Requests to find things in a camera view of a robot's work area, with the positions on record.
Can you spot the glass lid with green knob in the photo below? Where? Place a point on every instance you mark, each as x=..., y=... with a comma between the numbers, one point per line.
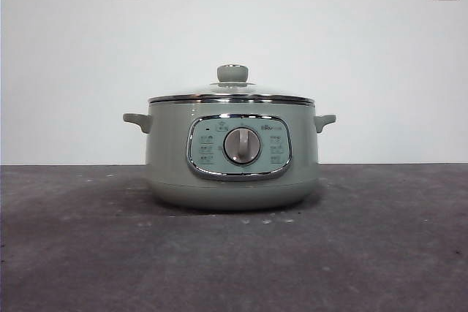
x=232, y=73

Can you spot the sage green electric pot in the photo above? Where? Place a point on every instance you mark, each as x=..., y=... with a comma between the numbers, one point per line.
x=172, y=166

